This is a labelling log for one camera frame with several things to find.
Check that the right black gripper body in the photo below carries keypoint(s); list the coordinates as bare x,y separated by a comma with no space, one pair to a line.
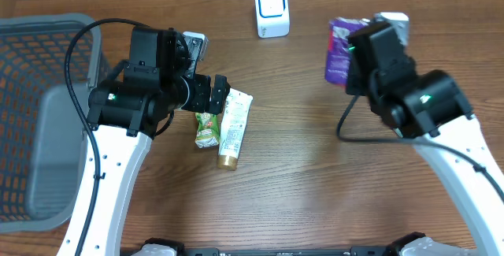
358,79

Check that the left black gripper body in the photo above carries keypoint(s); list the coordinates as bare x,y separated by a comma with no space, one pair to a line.
217,94

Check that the white Pantene tube gold cap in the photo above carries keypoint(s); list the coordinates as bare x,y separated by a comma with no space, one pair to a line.
232,129

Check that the green yellow juice carton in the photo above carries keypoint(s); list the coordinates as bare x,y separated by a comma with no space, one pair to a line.
208,132

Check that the purple snack package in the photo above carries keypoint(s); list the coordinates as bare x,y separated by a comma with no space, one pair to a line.
338,55

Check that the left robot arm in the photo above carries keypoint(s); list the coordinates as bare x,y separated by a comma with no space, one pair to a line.
123,119

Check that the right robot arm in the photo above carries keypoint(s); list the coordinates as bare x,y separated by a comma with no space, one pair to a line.
431,113

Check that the white barcode scanner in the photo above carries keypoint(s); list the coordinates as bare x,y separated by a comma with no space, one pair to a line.
273,18

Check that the grey plastic shopping basket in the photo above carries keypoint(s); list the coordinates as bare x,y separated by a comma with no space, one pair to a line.
43,144

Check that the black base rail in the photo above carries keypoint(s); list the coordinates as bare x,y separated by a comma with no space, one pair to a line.
275,251

